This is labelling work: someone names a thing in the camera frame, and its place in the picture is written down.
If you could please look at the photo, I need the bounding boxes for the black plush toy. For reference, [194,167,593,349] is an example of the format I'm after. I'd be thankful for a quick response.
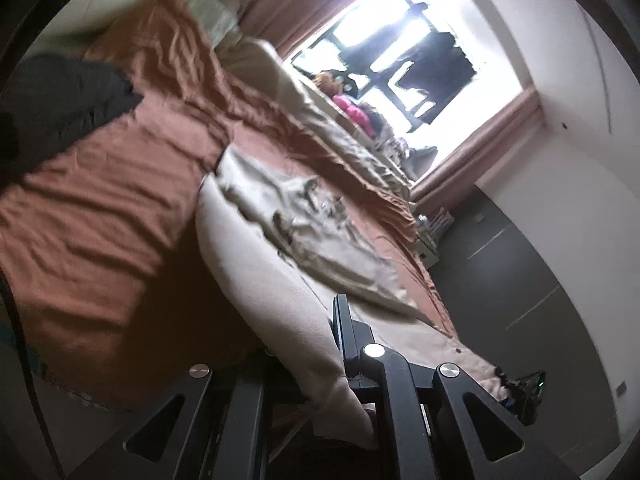
[340,72,362,100]

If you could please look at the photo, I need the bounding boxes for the dark hanging garment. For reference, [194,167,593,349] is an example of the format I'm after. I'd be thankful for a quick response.
[395,55,477,107]
[370,32,463,78]

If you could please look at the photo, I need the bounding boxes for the pink curtain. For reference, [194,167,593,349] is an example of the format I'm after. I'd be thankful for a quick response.
[235,0,436,58]
[409,87,545,206]

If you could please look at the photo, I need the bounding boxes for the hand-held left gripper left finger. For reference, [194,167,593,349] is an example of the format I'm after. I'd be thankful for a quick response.
[67,351,275,480]

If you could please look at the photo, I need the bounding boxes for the bed with brown sheet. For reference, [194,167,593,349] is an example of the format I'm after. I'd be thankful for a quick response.
[0,0,463,401]

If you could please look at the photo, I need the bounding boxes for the window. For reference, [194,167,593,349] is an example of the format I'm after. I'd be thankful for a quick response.
[287,0,533,183]

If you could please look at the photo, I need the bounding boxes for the pile of light clothes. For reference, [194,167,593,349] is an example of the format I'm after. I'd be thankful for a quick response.
[367,102,416,171]

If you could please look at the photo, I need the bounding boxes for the white nightstand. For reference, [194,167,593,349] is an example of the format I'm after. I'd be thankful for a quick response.
[417,230,451,266]

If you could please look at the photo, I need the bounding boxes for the orange plush toy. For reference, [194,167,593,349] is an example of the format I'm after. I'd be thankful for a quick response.
[312,71,346,97]

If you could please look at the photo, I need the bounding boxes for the black clothes pile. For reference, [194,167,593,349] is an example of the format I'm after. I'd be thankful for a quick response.
[0,55,146,176]

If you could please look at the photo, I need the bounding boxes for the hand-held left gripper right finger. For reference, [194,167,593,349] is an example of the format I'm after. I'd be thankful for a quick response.
[332,294,586,480]

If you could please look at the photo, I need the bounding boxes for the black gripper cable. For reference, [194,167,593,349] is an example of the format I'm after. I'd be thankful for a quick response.
[0,270,66,480]

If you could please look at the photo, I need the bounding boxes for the white pillow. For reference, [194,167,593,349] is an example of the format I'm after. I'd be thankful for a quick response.
[180,0,241,48]

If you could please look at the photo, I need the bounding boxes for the beige and brown duvet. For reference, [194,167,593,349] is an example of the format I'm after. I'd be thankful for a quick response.
[87,0,421,221]

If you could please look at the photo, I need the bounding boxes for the pink cushion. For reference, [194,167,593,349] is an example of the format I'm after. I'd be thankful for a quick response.
[332,92,373,136]

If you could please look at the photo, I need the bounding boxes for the cream padded headboard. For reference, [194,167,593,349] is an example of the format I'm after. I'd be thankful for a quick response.
[20,0,201,61]

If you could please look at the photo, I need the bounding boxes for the long dark hanging coat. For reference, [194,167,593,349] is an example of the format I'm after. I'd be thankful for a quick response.
[340,2,431,71]

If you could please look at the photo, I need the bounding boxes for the grey cushion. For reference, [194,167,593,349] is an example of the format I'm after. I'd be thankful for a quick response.
[407,145,440,181]

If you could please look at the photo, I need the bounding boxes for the reed diffuser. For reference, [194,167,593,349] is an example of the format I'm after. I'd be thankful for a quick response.
[430,207,456,236]

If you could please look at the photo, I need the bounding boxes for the beige zip jacket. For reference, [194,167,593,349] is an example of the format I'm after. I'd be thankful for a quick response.
[195,147,506,451]

